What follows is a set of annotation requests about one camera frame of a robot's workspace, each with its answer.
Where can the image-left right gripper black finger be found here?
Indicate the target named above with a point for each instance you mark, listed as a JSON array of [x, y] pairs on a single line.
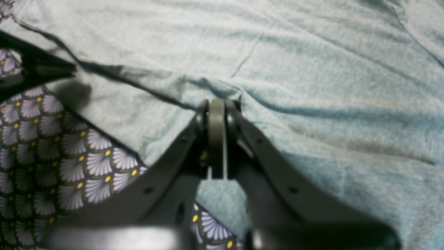
[[37, 67]]

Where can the right gripper view finger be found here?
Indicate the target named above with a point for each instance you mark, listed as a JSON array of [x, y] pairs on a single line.
[[287, 210], [154, 212]]

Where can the light grey T-shirt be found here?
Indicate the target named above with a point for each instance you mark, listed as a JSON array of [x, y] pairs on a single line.
[[350, 91]]

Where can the fan-patterned purple tablecloth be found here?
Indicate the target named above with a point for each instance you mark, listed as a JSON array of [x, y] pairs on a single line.
[[52, 159]]

